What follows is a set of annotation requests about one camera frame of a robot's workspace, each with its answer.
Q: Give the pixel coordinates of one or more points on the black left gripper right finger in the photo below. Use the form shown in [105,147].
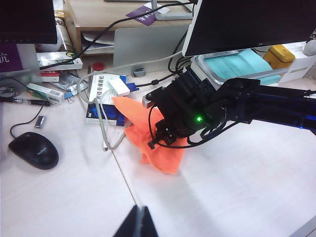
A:
[146,224]

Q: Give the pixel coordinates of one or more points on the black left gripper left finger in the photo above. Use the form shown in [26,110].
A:
[129,224]

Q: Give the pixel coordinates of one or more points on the green white barcode box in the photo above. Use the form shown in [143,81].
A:
[44,91]

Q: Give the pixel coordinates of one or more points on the purple printed card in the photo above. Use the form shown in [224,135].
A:
[10,59]
[145,16]

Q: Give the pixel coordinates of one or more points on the black pen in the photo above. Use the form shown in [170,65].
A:
[37,102]

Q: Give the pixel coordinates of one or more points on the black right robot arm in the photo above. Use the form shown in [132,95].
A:
[276,98]

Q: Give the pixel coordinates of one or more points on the red capped bottle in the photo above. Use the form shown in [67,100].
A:
[98,66]

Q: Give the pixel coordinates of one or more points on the red white box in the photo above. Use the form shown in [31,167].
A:
[49,75]

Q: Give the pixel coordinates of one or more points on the blue cardboard box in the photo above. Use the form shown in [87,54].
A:
[121,122]

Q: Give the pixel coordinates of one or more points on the black computer monitor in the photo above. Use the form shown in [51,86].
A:
[247,24]
[24,19]

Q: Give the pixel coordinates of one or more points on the wooden desk riser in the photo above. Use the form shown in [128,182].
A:
[98,12]

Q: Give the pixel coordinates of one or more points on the white blue medicine box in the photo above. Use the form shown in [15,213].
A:
[93,114]

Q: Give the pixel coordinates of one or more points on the white round object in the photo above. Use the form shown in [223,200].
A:
[309,48]

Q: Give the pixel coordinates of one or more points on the yellow tin box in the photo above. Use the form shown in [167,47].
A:
[279,56]

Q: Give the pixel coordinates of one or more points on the white plastic bottle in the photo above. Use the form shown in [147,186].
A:
[63,37]

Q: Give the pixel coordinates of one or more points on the orange rag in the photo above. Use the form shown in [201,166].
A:
[138,116]

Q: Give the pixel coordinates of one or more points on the silver foil blister packs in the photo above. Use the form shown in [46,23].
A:
[67,82]

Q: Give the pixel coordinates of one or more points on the blue VGA connector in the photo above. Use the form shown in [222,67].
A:
[130,86]

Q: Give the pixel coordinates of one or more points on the stacked papers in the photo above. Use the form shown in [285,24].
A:
[98,47]

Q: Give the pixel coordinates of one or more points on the long green white box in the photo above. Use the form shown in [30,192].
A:
[56,61]

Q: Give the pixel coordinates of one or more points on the grey monitor stand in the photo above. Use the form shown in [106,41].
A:
[28,61]

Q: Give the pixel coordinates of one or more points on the silver USB stick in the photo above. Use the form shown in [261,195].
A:
[40,121]

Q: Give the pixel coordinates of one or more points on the white adapter box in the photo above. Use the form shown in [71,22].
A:
[118,86]

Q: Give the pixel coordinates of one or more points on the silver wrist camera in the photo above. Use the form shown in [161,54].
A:
[147,101]

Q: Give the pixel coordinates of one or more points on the black computer mouse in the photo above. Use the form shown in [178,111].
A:
[34,150]

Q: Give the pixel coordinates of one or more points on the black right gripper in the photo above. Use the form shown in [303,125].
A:
[182,98]

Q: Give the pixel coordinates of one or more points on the silver stand base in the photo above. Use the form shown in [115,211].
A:
[172,16]

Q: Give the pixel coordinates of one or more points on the silver flat stand panel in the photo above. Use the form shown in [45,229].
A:
[143,47]

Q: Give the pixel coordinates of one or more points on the white storage box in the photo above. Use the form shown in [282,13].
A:
[298,66]

